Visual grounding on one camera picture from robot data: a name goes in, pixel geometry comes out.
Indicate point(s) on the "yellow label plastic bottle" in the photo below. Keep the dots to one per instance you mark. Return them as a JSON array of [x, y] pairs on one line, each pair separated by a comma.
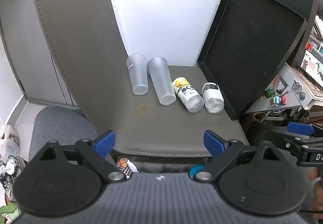
[[187, 95]]

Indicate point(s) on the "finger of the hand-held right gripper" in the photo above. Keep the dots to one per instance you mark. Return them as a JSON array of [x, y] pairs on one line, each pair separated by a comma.
[[300, 128], [294, 143]]

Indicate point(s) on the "orange rubber band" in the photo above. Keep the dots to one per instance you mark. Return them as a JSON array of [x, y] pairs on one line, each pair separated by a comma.
[[137, 110]]

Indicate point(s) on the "white sneakers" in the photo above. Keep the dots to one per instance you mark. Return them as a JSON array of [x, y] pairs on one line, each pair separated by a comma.
[[12, 166]]

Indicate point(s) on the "tall clear plastic cup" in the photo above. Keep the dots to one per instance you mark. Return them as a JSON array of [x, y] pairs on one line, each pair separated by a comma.
[[161, 82]]

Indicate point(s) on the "white plastic bag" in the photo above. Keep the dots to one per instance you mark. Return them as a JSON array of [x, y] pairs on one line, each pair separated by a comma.
[[8, 139]]

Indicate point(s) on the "grey leather desk mat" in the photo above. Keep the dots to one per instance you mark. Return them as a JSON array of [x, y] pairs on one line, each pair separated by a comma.
[[83, 49]]

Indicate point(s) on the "blue toy figure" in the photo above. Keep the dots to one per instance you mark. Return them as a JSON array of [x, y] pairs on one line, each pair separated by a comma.
[[277, 100]]

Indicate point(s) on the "grey floor mat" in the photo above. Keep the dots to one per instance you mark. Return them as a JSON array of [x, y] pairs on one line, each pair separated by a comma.
[[58, 125]]

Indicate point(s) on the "person's right hand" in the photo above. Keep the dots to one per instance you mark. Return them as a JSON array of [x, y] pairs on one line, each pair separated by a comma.
[[315, 174]]

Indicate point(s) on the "colourful picture cards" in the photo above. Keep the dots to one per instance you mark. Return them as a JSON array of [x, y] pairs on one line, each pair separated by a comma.
[[315, 54]]

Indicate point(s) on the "green printed bag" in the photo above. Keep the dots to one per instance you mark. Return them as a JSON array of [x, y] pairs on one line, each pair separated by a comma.
[[8, 212]]

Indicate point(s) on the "black tray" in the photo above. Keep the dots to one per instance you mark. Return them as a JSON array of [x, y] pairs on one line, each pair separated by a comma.
[[247, 49]]

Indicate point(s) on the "white label plastic bottle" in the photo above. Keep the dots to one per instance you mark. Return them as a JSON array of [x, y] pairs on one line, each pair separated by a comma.
[[212, 99]]

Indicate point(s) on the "watermelon toy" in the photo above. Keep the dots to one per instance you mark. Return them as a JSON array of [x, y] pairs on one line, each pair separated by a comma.
[[270, 93]]

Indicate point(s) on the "short clear plastic cup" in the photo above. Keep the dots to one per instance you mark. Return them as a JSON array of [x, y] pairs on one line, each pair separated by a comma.
[[137, 75]]

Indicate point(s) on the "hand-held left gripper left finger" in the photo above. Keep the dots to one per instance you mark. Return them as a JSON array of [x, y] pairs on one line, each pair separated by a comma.
[[104, 142]]

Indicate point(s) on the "checked snack packet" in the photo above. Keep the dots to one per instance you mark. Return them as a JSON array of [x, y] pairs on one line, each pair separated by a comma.
[[125, 166]]

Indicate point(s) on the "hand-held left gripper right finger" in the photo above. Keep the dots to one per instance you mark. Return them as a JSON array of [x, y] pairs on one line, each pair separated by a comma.
[[214, 142]]

